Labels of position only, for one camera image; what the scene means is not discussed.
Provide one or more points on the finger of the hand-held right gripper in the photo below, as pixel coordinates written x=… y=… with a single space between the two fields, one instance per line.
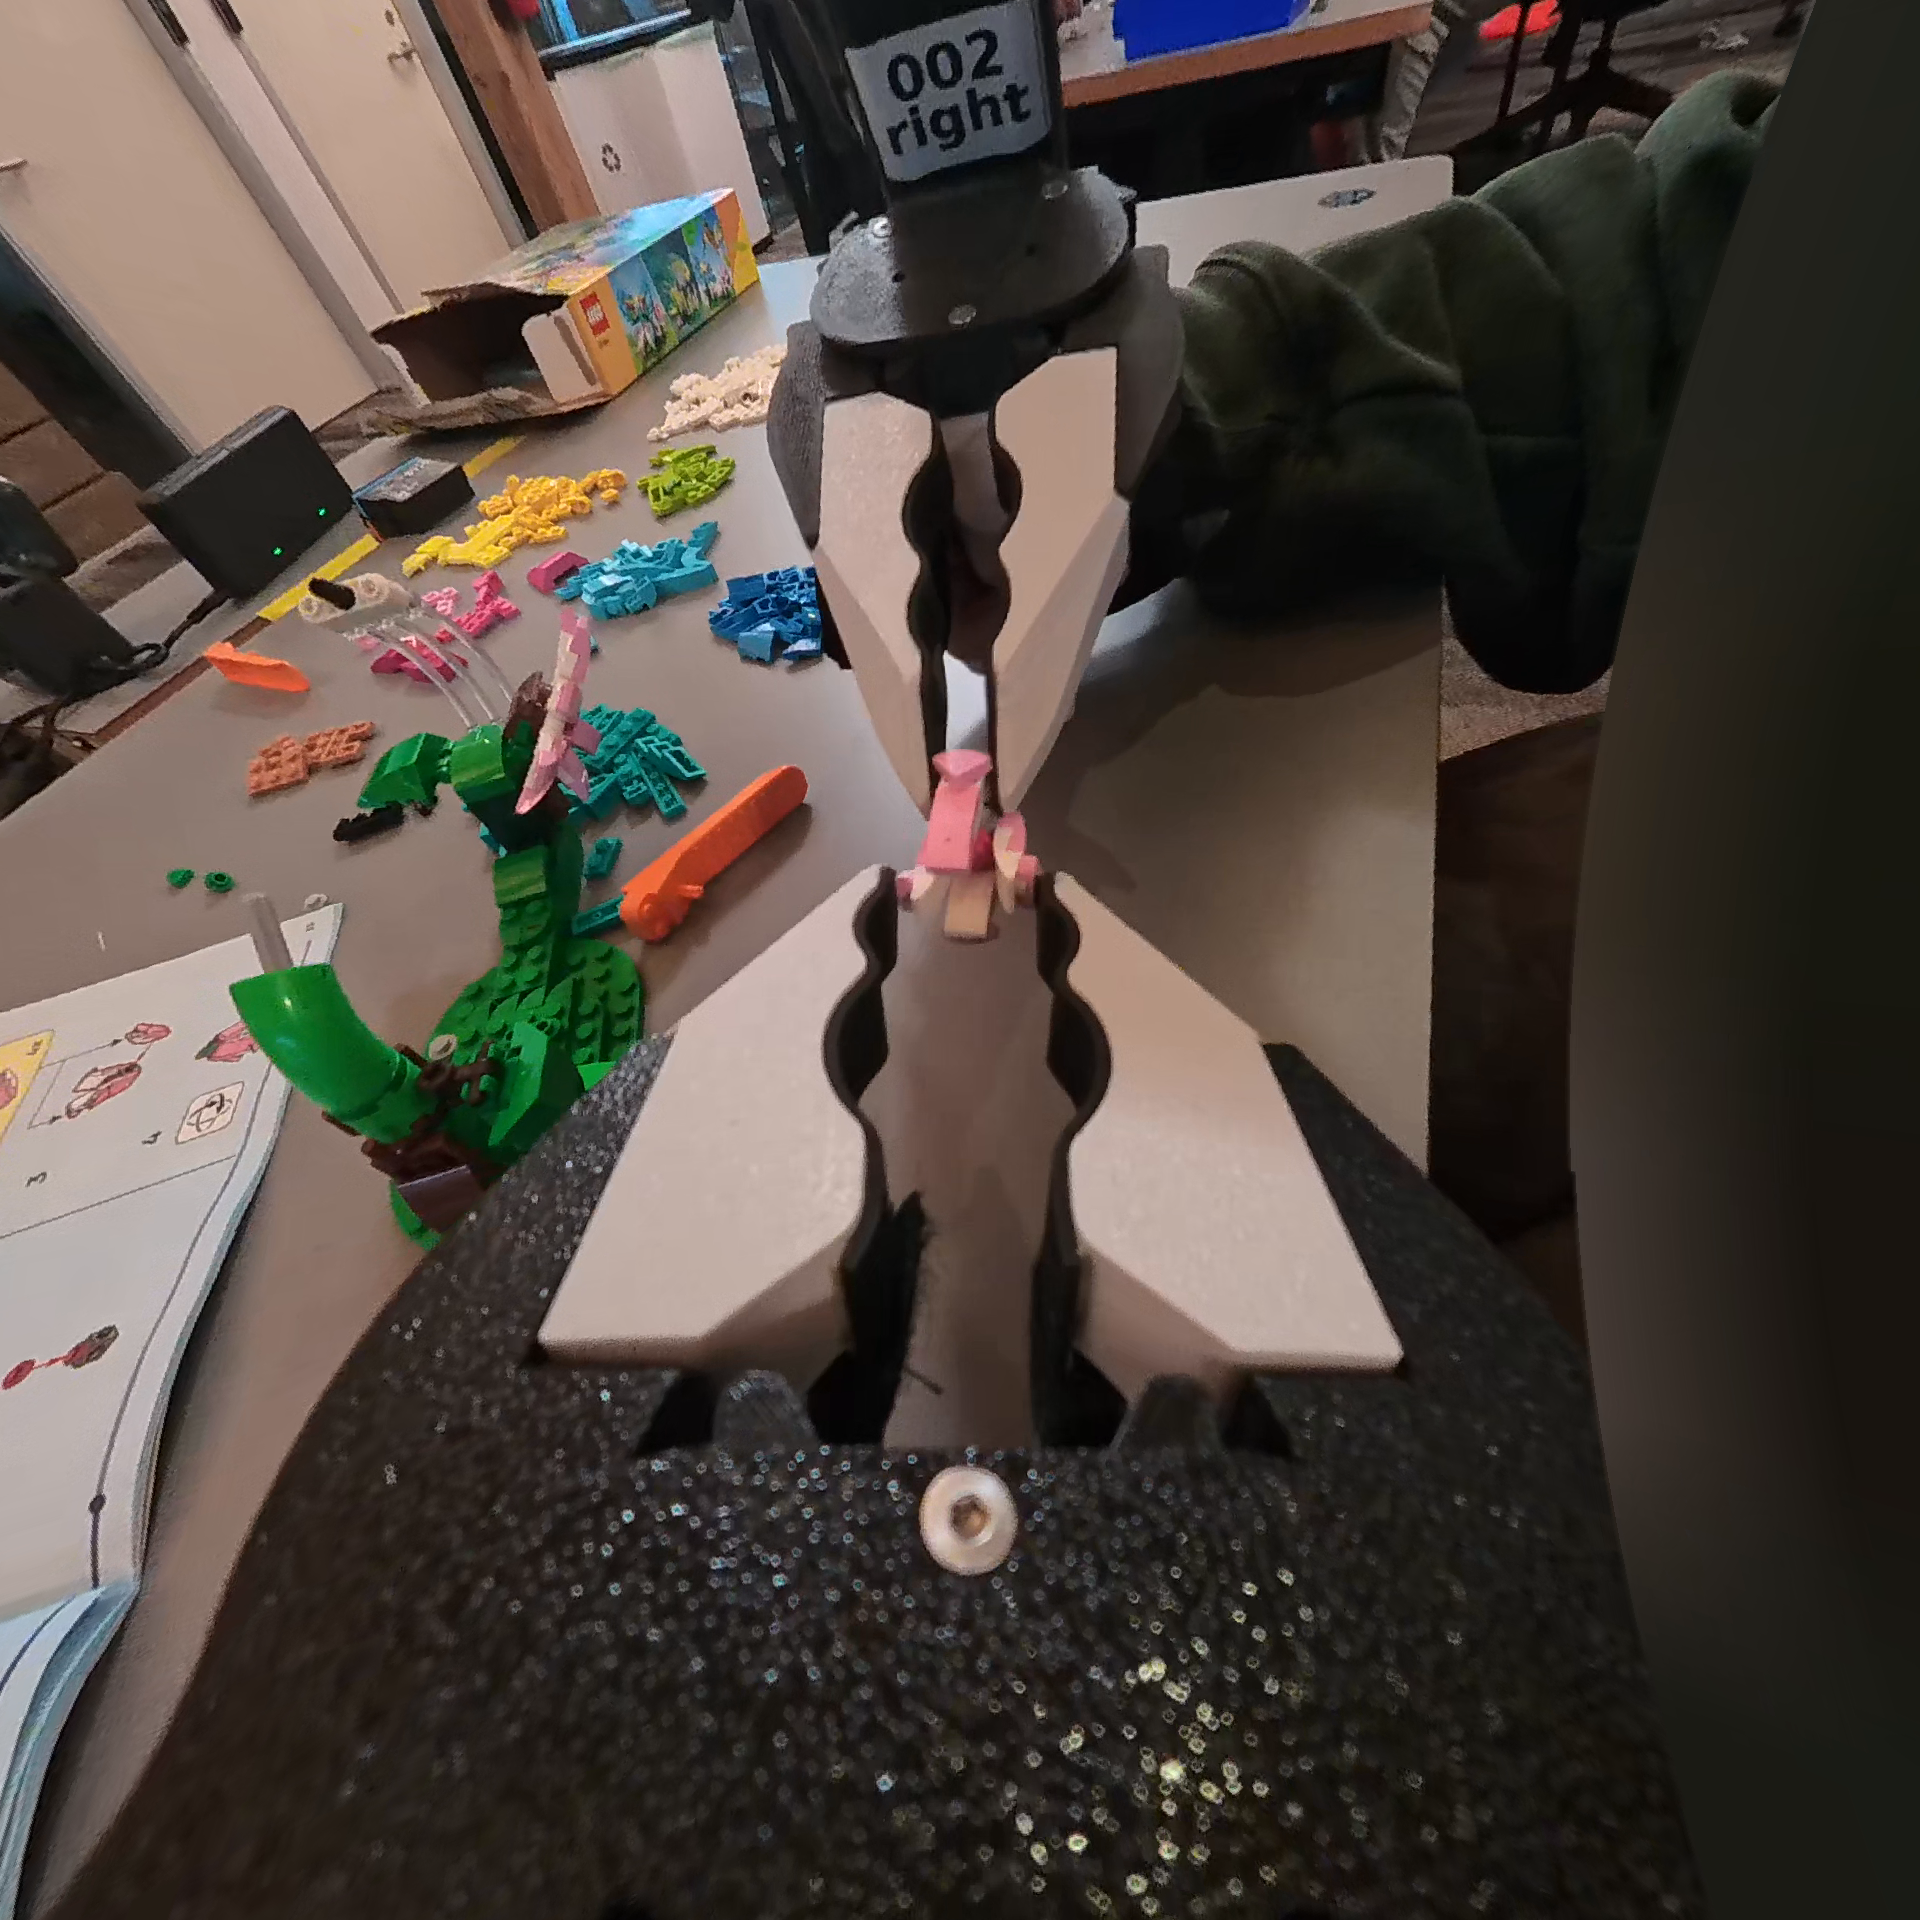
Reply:
x=1064 y=524
x=870 y=554

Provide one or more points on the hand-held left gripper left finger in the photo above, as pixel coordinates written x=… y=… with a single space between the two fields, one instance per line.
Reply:
x=704 y=1184

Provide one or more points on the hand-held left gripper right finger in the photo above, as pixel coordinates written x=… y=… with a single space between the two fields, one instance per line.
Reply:
x=1231 y=1201

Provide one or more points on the pink lego flower piece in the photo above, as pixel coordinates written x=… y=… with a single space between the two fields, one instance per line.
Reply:
x=960 y=840

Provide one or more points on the person's right forearm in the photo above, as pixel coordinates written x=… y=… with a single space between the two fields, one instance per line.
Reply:
x=1425 y=374

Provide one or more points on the pile of blue lego bricks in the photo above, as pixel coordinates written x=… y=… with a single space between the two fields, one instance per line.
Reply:
x=764 y=613

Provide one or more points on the pile of lime lego bricks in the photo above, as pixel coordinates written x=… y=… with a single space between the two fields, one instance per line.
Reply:
x=686 y=477

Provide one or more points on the pile of white lego bricks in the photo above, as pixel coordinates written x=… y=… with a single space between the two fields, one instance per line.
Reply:
x=720 y=393

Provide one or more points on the pile of turquoise lego bricks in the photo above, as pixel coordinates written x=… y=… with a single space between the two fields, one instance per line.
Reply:
x=644 y=579

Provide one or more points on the green lego plant model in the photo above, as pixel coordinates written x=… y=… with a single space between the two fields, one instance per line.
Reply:
x=555 y=990

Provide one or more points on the pile of teal lego bricks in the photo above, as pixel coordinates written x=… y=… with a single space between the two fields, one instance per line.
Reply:
x=644 y=758

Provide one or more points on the magenta lego arch piece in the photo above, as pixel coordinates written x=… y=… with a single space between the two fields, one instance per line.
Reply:
x=559 y=572

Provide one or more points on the colourful lego box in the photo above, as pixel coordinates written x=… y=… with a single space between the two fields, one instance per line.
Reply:
x=661 y=263

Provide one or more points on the pile of yellow lego bricks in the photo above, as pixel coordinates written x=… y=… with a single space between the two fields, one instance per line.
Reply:
x=525 y=511

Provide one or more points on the pile of magenta lego bricks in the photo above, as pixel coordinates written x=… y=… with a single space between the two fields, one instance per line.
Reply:
x=482 y=604

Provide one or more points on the clear lego rods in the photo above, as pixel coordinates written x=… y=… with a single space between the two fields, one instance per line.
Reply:
x=429 y=668

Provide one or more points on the black lego pieces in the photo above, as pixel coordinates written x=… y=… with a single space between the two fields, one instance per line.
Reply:
x=374 y=823

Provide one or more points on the pile of coral lego bricks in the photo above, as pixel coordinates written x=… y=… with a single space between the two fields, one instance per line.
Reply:
x=309 y=758

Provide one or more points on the lego instruction booklet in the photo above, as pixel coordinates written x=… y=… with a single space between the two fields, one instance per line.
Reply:
x=121 y=1274

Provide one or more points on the small green lego studs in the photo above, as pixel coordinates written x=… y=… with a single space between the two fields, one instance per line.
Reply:
x=194 y=879

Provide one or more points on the orange lego piece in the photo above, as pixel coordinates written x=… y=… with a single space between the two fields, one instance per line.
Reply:
x=254 y=668

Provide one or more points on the orange brick separator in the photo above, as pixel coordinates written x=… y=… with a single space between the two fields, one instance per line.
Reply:
x=704 y=862

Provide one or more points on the blue plastic bin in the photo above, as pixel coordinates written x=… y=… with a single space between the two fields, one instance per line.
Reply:
x=1200 y=22

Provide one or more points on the white recycling bin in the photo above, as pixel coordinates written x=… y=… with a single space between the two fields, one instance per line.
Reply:
x=644 y=135

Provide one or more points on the wooden background table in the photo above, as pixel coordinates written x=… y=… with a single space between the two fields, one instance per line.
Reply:
x=1274 y=61

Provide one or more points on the small black device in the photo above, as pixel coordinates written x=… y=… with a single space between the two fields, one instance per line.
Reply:
x=412 y=494

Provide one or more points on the black box with green light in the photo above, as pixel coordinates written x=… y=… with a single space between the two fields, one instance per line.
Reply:
x=241 y=494

